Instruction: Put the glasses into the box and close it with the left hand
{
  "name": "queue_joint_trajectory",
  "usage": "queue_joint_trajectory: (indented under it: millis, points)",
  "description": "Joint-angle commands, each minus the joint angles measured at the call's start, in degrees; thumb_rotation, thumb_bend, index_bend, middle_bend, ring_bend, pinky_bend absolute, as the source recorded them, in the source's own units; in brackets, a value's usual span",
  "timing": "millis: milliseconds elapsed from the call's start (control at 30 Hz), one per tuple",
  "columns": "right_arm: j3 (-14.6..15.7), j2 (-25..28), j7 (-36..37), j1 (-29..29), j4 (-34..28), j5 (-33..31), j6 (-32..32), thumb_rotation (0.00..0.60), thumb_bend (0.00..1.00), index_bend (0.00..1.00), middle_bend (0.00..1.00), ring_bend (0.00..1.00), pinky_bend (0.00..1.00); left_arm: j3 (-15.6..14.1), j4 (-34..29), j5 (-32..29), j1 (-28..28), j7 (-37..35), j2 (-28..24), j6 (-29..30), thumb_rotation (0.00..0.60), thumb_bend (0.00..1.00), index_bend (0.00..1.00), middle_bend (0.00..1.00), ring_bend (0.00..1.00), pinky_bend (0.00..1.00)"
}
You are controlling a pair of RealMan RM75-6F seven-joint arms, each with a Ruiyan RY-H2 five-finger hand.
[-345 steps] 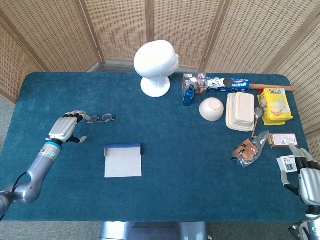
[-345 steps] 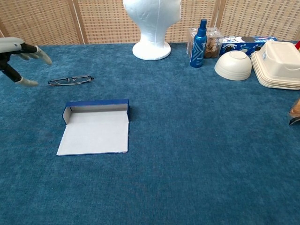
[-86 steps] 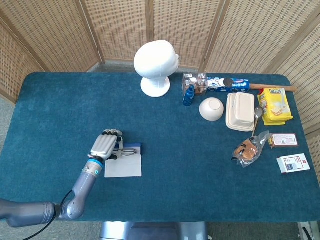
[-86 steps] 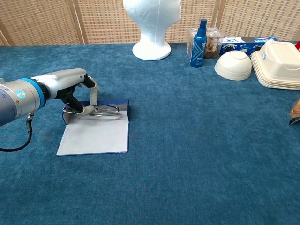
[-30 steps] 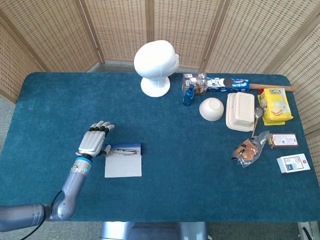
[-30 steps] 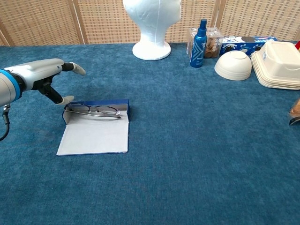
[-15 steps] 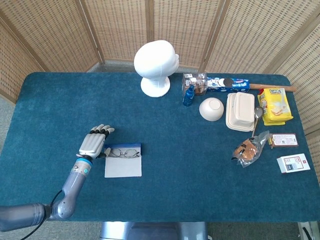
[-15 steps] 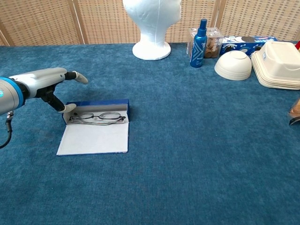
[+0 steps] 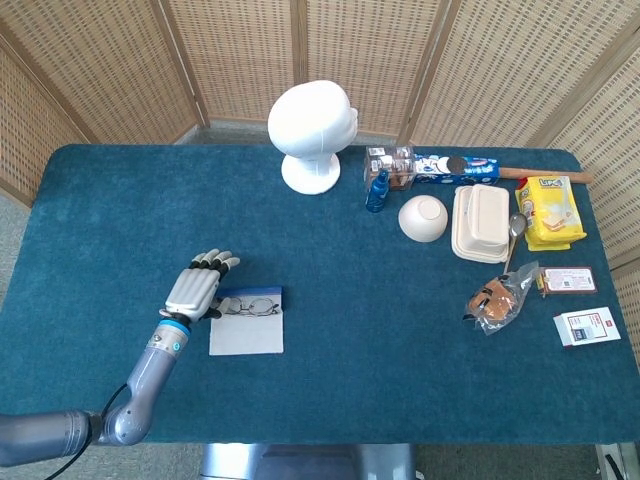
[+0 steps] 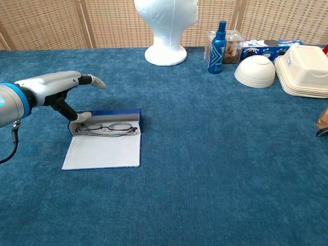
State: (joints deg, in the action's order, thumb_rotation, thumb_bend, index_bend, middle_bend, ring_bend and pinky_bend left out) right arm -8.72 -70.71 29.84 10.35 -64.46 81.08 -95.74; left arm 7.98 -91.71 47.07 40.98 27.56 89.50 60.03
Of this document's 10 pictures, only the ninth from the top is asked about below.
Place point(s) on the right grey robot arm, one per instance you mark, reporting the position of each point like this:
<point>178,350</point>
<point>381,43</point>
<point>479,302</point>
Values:
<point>625,460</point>

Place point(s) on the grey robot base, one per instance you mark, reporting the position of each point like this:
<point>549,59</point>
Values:
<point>300,462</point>

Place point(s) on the white and red small box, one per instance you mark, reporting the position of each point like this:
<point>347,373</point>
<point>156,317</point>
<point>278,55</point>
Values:
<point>587,326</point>

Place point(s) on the white upturned bowl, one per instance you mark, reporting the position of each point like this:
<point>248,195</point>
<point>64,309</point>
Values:
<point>423,219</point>

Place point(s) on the black-rimmed eyeglasses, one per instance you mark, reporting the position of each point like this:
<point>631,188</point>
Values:
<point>260,305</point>

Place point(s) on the white foam mannequin head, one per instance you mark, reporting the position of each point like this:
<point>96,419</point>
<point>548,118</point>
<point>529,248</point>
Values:
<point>310,125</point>

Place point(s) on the metal spoon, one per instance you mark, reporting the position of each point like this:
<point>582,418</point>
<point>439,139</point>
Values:
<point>517,225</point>

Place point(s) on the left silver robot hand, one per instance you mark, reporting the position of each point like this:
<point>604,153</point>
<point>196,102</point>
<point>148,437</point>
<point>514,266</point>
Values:
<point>192,292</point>

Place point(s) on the bread in clear bag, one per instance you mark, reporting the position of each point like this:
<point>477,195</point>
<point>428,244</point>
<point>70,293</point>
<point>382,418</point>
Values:
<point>497,300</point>

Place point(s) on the yellow snack bag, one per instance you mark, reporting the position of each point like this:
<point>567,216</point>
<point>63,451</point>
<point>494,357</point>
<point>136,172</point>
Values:
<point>550,215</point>

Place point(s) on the blue Oreo cookie box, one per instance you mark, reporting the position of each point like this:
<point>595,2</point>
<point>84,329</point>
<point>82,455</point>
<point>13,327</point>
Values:
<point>470,169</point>

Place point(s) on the blue spray bottle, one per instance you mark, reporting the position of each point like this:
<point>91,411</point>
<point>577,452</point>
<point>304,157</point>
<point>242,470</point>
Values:
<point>377,195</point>

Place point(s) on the wooden rolling pin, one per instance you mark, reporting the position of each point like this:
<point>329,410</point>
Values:
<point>550,175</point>

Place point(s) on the blue glasses case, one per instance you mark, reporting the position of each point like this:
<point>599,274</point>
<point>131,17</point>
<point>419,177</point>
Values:
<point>245,335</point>

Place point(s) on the beige lunch box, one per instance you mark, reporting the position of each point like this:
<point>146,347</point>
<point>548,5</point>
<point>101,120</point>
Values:
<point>482,225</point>

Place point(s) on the woven bamboo folding screen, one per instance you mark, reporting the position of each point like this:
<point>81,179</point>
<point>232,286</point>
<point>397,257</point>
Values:
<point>240,50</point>

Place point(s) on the blue table cloth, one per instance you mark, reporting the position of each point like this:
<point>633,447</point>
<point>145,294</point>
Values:
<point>350,310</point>

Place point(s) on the clear plastic cookie box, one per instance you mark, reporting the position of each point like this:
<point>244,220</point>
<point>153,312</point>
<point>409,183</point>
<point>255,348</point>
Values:
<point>390,165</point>

